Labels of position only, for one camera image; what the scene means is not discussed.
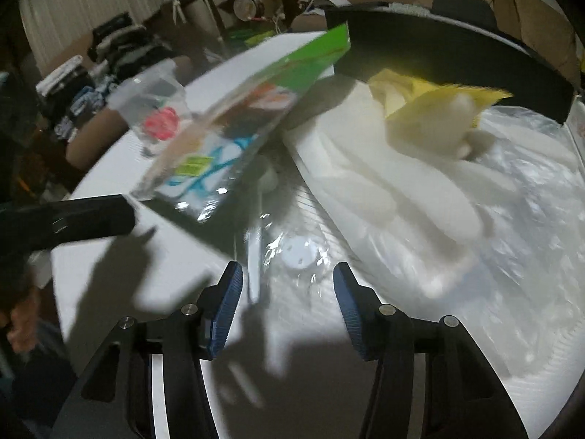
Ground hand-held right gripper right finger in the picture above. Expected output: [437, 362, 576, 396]
[333, 262, 531, 439]

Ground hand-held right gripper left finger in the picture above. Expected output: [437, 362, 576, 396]
[50, 260, 244, 439]

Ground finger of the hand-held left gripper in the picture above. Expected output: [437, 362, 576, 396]
[50, 194, 137, 250]

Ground clear packet with white disc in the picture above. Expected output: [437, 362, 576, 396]
[233, 219, 339, 307]

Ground green printed packet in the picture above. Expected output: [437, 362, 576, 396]
[130, 23, 352, 225]

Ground person's left hand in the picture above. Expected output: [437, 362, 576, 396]
[7, 284, 39, 353]

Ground brown upholstered chair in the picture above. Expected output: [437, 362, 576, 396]
[66, 55, 193, 170]

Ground clear bag with red flower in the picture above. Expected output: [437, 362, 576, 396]
[112, 64, 193, 156]

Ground pile of folded clothes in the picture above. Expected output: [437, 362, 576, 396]
[37, 14, 179, 142]

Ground clear plastic bag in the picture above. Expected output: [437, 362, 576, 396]
[347, 105, 585, 376]

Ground white rubber glove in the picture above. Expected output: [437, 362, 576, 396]
[430, 91, 499, 161]

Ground yellow plastic packet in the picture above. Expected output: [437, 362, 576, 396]
[369, 68, 515, 135]

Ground round metal can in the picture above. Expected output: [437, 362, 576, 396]
[233, 0, 266, 21]

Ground black box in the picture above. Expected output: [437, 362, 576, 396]
[324, 7, 577, 124]

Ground black chair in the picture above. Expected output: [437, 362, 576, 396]
[432, 0, 499, 33]

